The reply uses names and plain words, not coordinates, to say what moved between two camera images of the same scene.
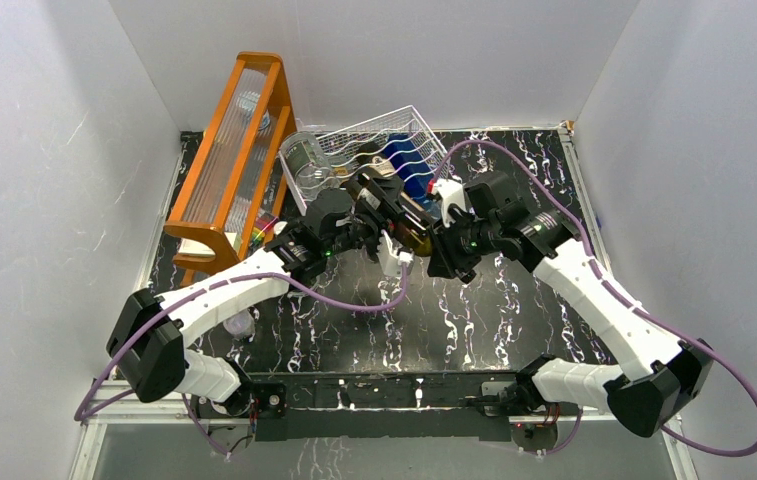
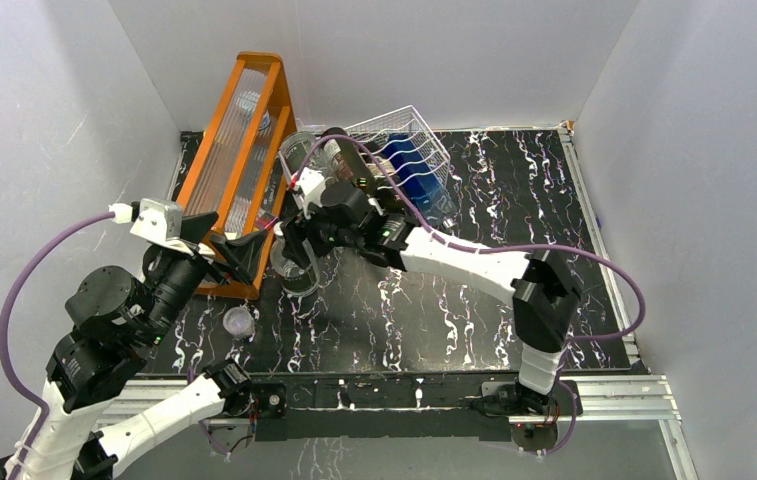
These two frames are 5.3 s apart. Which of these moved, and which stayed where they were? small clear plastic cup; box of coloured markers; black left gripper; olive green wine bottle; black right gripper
Moved: black right gripper; black left gripper; olive green wine bottle
Stayed: small clear plastic cup; box of coloured markers
